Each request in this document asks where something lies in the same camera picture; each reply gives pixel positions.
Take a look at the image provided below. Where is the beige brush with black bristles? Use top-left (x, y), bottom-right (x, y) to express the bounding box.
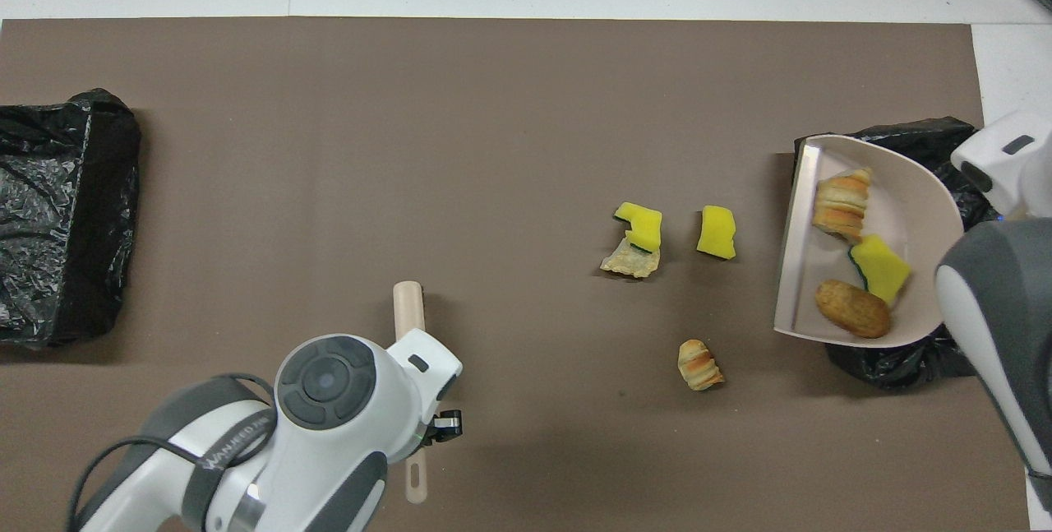
top-left (392, 280), bottom-right (430, 505)

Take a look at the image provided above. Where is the large striped croissant piece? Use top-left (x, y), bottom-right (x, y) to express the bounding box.
top-left (812, 168), bottom-right (874, 242)

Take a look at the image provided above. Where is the rectangular yellow sponge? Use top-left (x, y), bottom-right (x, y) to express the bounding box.
top-left (697, 205), bottom-right (737, 260)

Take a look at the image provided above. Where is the beige plastic dustpan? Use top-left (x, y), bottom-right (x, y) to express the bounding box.
top-left (773, 134), bottom-right (965, 349)

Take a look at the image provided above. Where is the pale crusty bread chunk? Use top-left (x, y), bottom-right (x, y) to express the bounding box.
top-left (600, 238), bottom-right (661, 280)

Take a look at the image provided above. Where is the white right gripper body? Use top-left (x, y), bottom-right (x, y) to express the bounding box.
top-left (952, 109), bottom-right (1052, 219)

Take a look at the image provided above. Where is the small striped croissant piece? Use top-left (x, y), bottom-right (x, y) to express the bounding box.
top-left (677, 339), bottom-right (726, 391)

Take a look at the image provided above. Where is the brown bread roll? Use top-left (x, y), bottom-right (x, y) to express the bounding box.
top-left (814, 279), bottom-right (893, 340)

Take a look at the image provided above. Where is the notched yellow sponge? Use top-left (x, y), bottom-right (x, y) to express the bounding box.
top-left (614, 201), bottom-right (663, 253)

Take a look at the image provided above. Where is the yellow sponge wedge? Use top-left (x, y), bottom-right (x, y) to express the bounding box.
top-left (848, 234), bottom-right (912, 307)

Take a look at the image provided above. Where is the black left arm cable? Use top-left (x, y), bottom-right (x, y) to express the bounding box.
top-left (67, 372), bottom-right (279, 532)

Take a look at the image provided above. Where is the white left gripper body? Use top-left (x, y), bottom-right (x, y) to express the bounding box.
top-left (390, 328), bottom-right (464, 433)

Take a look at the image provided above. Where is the brown table mat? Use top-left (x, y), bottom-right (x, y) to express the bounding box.
top-left (0, 16), bottom-right (1032, 532)

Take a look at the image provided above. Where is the black bag-lined bin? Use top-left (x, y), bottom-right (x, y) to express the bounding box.
top-left (0, 88), bottom-right (142, 349)
top-left (792, 116), bottom-right (999, 391)

